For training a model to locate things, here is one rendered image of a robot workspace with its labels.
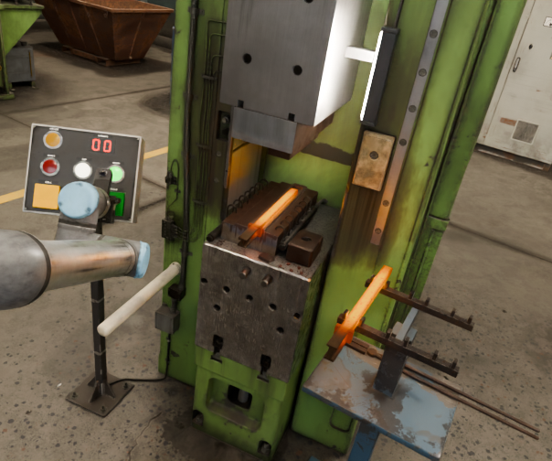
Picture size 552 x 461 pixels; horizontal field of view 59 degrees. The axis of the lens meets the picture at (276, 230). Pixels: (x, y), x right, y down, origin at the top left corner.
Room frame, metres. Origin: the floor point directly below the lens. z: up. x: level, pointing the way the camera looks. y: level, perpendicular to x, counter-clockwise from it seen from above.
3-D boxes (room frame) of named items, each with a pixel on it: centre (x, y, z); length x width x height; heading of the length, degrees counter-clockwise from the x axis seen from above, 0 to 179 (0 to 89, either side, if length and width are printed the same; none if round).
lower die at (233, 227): (1.59, 0.02, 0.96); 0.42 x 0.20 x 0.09; 162
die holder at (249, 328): (1.59, -0.03, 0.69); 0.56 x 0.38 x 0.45; 162
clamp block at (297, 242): (1.40, -0.10, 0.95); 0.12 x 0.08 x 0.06; 162
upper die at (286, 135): (1.59, 0.02, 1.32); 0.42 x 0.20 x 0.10; 162
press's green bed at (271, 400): (1.59, -0.03, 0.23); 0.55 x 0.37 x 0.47; 162
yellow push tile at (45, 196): (1.35, 0.73, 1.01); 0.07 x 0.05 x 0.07; 97
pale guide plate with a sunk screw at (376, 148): (1.42, -0.25, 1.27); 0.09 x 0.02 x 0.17; 72
